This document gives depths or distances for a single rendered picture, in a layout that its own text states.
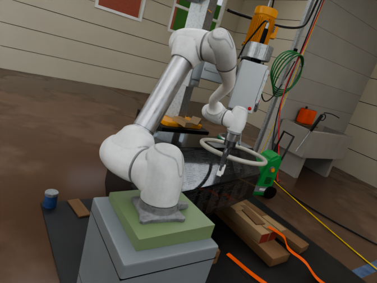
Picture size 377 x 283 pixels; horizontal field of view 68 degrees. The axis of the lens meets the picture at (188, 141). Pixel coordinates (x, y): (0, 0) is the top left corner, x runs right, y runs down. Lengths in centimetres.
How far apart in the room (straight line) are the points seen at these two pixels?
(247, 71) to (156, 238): 175
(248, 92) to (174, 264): 172
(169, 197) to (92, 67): 715
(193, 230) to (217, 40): 77
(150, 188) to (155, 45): 764
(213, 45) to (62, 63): 683
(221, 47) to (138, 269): 91
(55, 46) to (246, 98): 605
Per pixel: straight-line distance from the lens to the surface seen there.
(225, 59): 129
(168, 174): 102
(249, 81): 247
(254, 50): 244
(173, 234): 107
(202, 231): 115
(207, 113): 174
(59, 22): 781
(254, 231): 266
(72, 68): 797
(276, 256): 264
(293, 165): 512
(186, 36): 134
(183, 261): 112
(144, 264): 102
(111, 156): 116
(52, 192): 253
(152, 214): 110
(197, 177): 204
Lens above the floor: 147
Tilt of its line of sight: 17 degrees down
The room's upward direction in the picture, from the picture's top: 16 degrees clockwise
